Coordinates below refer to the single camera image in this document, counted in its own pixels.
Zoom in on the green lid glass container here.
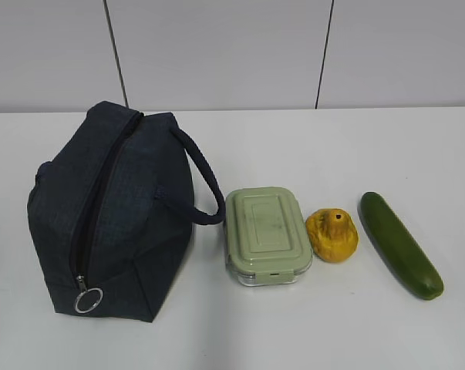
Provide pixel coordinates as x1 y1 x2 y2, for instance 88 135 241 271
224 187 313 287

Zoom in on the yellow toy fruit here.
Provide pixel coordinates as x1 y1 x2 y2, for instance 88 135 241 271
305 208 359 264

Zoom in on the dark blue lunch bag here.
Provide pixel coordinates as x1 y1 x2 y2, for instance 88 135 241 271
27 101 225 322

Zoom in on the green cucumber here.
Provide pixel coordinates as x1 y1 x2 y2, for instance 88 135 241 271
358 191 444 301

